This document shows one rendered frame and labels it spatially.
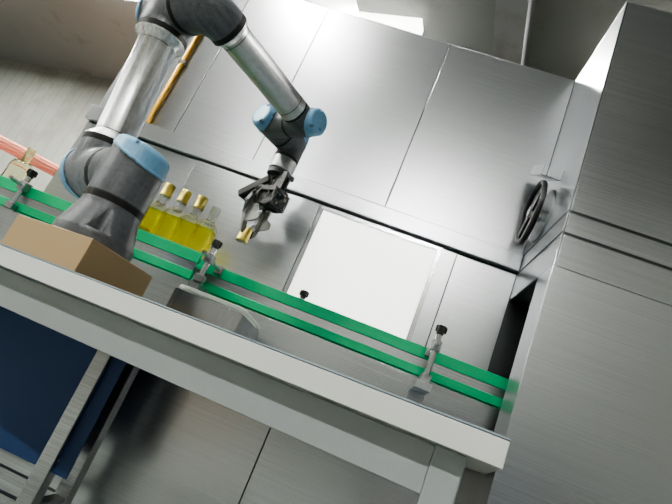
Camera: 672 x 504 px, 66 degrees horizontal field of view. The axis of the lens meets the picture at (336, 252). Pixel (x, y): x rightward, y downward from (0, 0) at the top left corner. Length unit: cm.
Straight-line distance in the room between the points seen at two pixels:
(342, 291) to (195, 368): 90
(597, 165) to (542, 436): 72
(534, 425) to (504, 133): 107
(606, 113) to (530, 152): 39
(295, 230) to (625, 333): 99
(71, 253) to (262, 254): 84
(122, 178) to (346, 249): 85
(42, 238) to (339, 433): 61
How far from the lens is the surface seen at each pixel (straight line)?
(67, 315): 97
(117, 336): 90
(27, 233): 104
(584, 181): 151
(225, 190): 181
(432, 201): 179
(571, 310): 137
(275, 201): 147
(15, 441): 156
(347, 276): 165
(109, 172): 106
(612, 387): 138
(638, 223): 152
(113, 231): 102
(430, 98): 200
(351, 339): 144
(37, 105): 855
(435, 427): 66
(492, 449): 65
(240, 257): 170
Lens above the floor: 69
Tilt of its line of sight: 17 degrees up
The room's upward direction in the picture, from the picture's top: 23 degrees clockwise
